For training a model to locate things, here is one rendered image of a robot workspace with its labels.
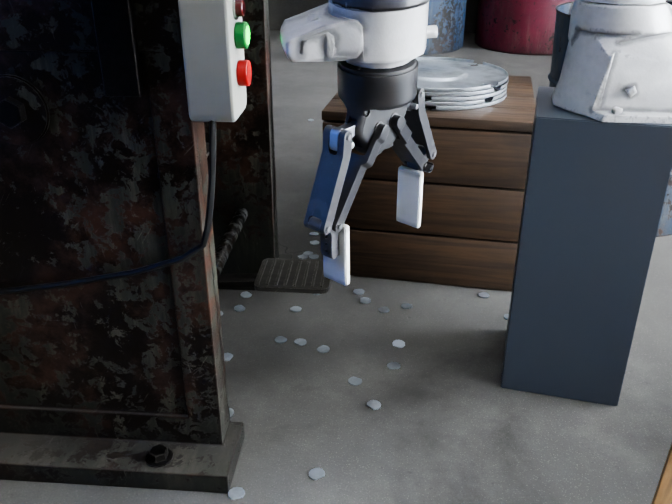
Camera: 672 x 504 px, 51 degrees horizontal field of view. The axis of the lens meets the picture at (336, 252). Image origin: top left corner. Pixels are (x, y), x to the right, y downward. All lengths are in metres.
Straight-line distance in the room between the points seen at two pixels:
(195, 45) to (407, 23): 0.24
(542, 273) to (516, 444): 0.25
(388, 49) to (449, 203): 0.79
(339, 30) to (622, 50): 0.48
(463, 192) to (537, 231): 0.35
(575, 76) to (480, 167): 0.38
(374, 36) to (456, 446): 0.65
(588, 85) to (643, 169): 0.13
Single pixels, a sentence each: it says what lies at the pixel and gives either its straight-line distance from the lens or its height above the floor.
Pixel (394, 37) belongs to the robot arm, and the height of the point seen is 0.61.
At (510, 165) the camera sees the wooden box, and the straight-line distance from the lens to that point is 1.36.
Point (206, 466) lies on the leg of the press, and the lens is 1.00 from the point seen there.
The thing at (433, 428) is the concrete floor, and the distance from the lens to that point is 1.10.
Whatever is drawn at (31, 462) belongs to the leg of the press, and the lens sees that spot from 1.08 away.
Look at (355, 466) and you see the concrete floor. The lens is 1.03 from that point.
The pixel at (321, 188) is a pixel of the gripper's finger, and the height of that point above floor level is 0.47.
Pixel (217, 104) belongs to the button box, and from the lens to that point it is 0.78.
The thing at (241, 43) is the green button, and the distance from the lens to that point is 0.78.
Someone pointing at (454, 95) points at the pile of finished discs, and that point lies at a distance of 1.37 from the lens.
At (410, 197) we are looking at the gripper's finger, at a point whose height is 0.41.
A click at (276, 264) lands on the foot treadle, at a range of 1.19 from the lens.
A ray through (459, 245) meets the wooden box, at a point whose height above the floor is 0.09.
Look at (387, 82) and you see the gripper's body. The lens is 0.64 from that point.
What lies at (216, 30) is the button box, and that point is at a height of 0.59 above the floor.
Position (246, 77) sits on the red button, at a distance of 0.79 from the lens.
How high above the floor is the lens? 0.71
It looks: 27 degrees down
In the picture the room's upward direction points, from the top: straight up
